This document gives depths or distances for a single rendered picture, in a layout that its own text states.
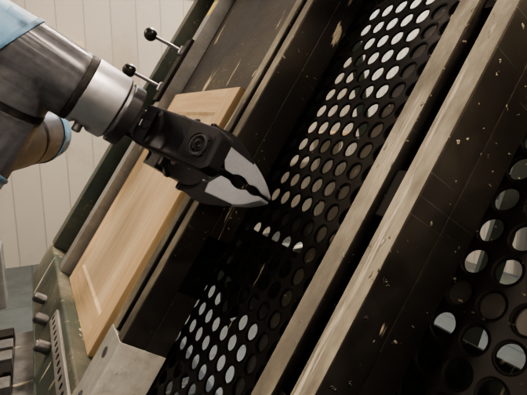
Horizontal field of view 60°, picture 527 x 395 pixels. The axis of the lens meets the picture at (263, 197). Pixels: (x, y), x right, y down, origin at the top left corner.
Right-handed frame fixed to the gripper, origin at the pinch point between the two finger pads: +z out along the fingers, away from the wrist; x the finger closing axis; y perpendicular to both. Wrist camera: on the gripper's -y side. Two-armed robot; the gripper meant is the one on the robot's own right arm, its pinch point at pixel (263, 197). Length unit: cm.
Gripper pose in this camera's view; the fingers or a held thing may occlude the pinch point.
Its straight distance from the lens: 58.3
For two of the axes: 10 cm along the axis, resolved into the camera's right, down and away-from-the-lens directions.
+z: 7.5, 4.6, 4.7
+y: -4.5, -1.6, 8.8
